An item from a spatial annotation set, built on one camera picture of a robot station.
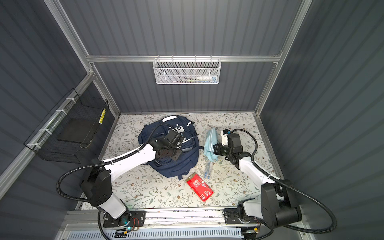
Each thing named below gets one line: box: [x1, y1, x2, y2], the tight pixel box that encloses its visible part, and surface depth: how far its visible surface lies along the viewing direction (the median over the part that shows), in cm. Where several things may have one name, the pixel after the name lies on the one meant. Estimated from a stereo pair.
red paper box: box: [185, 172, 214, 202], surface depth 84 cm
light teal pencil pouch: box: [204, 128, 219, 163], surface depth 91 cm
